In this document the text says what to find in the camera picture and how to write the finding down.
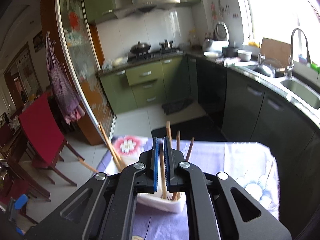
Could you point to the purple checkered apron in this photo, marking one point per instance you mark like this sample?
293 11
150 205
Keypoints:
67 99

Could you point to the green kitchen cabinet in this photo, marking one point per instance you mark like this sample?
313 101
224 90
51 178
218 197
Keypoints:
134 86

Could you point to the gas stove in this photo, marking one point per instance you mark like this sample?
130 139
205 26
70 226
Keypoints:
154 55

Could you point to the purple floral tablecloth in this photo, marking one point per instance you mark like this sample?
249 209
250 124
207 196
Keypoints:
250 164

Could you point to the range hood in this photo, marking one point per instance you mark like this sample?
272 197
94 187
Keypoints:
147 1

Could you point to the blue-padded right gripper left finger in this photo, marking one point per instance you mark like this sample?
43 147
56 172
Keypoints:
104 207

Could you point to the glass sliding door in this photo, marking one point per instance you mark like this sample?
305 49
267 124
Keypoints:
83 65

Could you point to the stainless steel sink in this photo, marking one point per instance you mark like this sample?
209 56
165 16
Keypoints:
302 91

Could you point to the steel pot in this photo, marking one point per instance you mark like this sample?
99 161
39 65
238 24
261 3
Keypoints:
166 45

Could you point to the white plastic utensil holder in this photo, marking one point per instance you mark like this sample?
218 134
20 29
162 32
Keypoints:
155 201

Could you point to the black lower cabinet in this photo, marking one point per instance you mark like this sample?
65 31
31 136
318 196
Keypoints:
245 110

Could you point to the dark floor mat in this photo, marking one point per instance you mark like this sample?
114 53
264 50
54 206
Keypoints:
176 106

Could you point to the red chair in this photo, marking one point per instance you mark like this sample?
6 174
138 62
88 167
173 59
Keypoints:
45 137

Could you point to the chrome kitchen faucet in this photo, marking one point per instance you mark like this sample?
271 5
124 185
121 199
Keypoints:
296 49

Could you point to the white rice cooker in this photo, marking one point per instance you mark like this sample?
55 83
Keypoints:
219 40

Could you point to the wooden cutting board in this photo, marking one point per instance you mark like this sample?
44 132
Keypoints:
278 50

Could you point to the black wok with lid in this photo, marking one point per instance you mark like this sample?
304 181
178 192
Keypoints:
140 48

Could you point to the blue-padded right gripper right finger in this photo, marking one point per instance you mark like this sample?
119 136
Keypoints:
217 206

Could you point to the white bowl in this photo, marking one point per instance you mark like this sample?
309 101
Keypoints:
244 55

